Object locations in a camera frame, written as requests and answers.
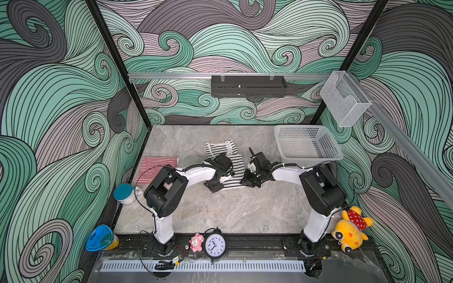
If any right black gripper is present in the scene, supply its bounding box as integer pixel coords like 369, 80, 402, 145
237, 169, 264, 188

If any black white striped tank top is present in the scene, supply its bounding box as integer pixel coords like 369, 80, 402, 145
205, 138, 245, 191

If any red white striped tank top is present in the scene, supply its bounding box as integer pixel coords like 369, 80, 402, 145
134, 156, 179, 185

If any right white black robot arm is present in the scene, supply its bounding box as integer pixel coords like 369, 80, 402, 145
241, 150, 346, 254

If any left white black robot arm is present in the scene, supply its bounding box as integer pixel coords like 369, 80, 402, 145
143, 153, 235, 252

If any white plastic laundry basket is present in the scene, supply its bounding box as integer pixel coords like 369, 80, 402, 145
274, 125, 344, 167

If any black round alarm clock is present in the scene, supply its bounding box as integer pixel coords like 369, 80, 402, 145
203, 228, 228, 263

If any pink plush toy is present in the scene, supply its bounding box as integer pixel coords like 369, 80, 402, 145
189, 233, 205, 253

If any teal lid white cup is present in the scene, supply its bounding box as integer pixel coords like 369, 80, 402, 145
113, 183, 143, 205

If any yellow plush toy red shirt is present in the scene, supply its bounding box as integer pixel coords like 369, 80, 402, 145
331, 206, 374, 254

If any blue yellow plastic toy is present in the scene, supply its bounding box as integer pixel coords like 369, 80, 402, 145
86, 225, 120, 252

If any black wall shelf tray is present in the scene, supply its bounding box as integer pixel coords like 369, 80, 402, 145
211, 76, 288, 100

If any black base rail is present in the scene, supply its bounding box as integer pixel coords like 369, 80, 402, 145
123, 232, 372, 258

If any clear acrylic wall holder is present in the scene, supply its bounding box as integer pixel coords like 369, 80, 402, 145
320, 71, 371, 128

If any aluminium back wall rail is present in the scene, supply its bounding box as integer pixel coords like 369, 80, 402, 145
127, 72, 331, 80

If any aluminium wall rail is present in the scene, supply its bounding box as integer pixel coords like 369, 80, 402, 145
127, 72, 331, 80
352, 76, 453, 206

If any aluminium right wall rail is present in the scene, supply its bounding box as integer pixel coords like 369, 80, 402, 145
352, 76, 453, 206

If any white slotted cable duct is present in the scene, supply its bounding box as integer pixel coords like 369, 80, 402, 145
100, 259, 306, 273

